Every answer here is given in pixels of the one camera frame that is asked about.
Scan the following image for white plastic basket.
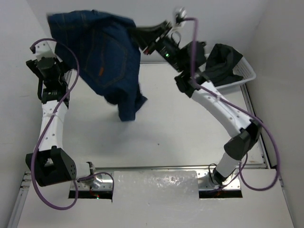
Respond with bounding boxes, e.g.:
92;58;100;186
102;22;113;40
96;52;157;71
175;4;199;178
204;50;256;89

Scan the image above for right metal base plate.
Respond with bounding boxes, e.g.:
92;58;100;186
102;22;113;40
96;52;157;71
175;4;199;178
197;171;242;191

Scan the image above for dark blue denim trousers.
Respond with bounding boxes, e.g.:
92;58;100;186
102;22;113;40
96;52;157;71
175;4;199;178
47;10;147;122

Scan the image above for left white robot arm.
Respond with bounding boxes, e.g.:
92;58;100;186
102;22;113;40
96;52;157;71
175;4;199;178
26;57;92;187

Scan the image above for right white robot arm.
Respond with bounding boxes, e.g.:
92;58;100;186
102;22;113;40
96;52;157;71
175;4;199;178
128;20;261;186

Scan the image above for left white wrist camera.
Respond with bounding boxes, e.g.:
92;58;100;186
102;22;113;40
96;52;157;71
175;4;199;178
30;41;56;61

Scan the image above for metal base plate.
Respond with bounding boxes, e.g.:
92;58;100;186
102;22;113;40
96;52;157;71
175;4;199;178
197;171;242;191
76;172;114;191

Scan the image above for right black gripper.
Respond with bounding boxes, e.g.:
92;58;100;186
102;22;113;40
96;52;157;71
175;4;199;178
127;21;184;73

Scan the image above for black trousers in basket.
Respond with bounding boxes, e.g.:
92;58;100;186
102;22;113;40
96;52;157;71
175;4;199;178
204;44;243;87

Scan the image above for aluminium table frame rail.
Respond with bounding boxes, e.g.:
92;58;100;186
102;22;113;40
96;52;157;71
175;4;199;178
240;85;270;169

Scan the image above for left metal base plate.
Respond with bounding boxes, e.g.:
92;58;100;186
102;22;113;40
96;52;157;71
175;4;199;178
76;172;114;191

